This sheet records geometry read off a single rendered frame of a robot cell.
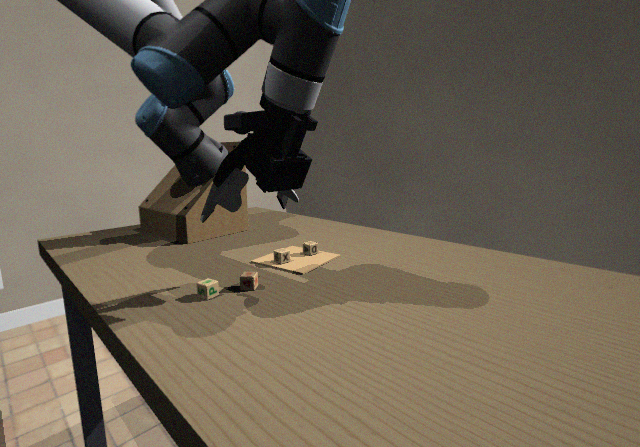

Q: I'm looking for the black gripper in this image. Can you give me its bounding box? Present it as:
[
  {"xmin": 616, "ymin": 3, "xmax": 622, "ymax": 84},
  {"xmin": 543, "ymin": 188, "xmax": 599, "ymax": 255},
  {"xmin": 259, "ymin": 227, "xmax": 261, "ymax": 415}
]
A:
[{"xmin": 200, "ymin": 93, "xmax": 318, "ymax": 223}]

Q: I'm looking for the beige mat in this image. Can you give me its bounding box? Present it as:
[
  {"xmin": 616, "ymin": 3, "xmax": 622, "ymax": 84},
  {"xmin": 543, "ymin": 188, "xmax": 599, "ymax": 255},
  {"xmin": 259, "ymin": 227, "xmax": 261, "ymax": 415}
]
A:
[{"xmin": 251, "ymin": 246, "xmax": 341, "ymax": 275}]

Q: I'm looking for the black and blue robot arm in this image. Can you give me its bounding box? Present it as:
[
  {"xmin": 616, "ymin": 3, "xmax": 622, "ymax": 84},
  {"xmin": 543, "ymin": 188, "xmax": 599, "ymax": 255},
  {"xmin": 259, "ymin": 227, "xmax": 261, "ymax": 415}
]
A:
[{"xmin": 57, "ymin": 0, "xmax": 351, "ymax": 186}]

